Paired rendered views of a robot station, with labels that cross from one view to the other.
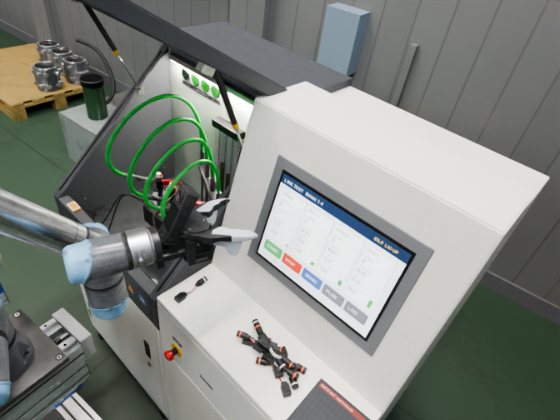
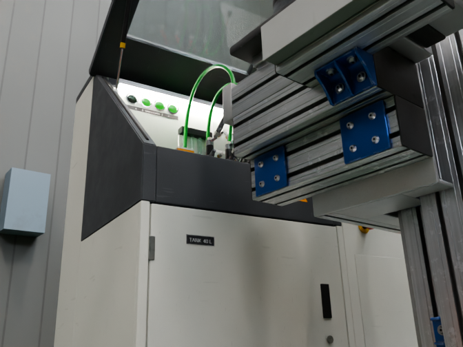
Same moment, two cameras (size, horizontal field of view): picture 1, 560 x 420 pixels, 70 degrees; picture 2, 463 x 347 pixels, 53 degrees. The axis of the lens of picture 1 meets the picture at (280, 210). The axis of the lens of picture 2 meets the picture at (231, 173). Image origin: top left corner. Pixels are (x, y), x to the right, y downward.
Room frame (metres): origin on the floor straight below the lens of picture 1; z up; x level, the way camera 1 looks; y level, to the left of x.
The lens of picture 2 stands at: (0.55, 1.88, 0.45)
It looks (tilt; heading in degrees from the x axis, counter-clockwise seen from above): 20 degrees up; 291
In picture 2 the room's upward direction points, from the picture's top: 2 degrees counter-clockwise
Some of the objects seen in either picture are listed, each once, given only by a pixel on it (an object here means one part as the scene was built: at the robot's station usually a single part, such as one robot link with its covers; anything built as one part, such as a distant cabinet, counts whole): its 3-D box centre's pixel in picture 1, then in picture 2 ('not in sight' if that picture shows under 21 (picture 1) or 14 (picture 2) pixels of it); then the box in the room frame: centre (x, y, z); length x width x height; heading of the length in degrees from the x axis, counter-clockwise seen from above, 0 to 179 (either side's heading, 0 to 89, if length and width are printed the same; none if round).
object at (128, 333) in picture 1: (117, 322); (258, 340); (0.97, 0.61, 0.44); 0.65 x 0.02 x 0.68; 53
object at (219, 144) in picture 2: not in sight; (228, 155); (1.24, 0.11, 1.20); 0.13 x 0.03 x 0.31; 53
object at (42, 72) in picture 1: (23, 67); not in sight; (3.80, 2.81, 0.19); 1.37 x 0.94 x 0.38; 60
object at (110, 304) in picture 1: (105, 285); not in sight; (0.51, 0.33, 1.34); 0.11 x 0.08 x 0.11; 34
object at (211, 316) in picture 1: (259, 352); not in sight; (0.63, -0.01, 0.96); 0.70 x 0.22 x 0.03; 53
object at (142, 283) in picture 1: (107, 254); (249, 191); (0.98, 0.60, 0.87); 0.62 x 0.04 x 0.16; 53
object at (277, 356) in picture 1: (270, 353); not in sight; (0.61, -0.04, 1.01); 0.23 x 0.11 x 0.06; 53
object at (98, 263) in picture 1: (98, 259); not in sight; (0.49, 0.32, 1.43); 0.11 x 0.08 x 0.09; 124
